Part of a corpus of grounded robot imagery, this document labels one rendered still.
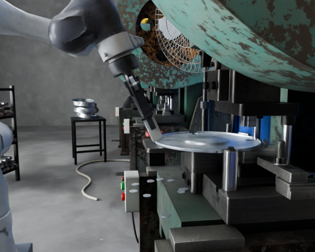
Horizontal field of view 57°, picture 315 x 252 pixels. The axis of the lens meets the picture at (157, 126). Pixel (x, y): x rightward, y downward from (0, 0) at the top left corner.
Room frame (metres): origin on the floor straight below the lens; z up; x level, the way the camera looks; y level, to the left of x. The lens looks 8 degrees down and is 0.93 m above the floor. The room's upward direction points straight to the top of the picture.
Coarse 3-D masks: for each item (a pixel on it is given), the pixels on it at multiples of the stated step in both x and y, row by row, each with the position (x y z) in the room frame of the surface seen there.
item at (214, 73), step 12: (216, 60) 0.82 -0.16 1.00; (216, 72) 0.76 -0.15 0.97; (228, 72) 0.75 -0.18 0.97; (204, 84) 0.82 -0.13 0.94; (216, 84) 0.76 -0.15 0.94; (228, 84) 0.75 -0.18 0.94; (240, 84) 0.73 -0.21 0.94; (252, 84) 0.74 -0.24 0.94; (264, 84) 0.74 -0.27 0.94; (216, 96) 0.76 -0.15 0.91; (228, 96) 0.75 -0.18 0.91; (240, 96) 0.73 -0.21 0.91; (252, 96) 0.74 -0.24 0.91; (264, 96) 0.74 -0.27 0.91; (276, 96) 0.74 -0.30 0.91
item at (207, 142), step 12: (180, 132) 0.93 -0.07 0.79; (204, 132) 0.94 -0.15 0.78; (216, 132) 0.93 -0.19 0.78; (228, 132) 0.91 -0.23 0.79; (168, 144) 0.74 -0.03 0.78; (180, 144) 0.74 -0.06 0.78; (192, 144) 0.74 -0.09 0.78; (204, 144) 0.74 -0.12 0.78; (216, 144) 0.74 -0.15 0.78; (228, 144) 0.74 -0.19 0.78; (240, 144) 0.74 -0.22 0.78; (252, 144) 0.74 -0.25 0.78
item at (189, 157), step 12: (144, 144) 0.77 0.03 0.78; (156, 144) 0.75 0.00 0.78; (192, 156) 0.75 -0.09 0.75; (204, 156) 0.75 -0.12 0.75; (216, 156) 0.75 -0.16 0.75; (192, 168) 0.75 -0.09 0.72; (204, 168) 0.75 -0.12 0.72; (216, 168) 0.75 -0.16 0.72; (192, 180) 0.74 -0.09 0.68; (192, 192) 0.74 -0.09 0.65
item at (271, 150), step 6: (258, 138) 0.84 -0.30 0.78; (270, 144) 0.75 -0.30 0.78; (252, 150) 0.74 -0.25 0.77; (258, 150) 0.74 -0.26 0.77; (264, 150) 0.74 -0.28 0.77; (270, 150) 0.74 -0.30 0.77; (240, 156) 0.75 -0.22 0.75; (246, 156) 0.73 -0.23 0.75; (252, 156) 0.74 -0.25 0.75; (246, 162) 0.73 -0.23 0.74; (252, 162) 0.74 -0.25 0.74
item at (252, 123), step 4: (240, 116) 0.82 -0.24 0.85; (244, 116) 0.80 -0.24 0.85; (248, 116) 0.79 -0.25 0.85; (252, 116) 0.79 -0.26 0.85; (240, 120) 0.82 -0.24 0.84; (244, 120) 0.80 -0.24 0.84; (248, 120) 0.79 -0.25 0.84; (252, 120) 0.79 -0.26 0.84; (240, 124) 0.82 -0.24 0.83; (244, 124) 0.80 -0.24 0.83; (248, 124) 0.79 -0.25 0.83; (252, 124) 0.79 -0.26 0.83
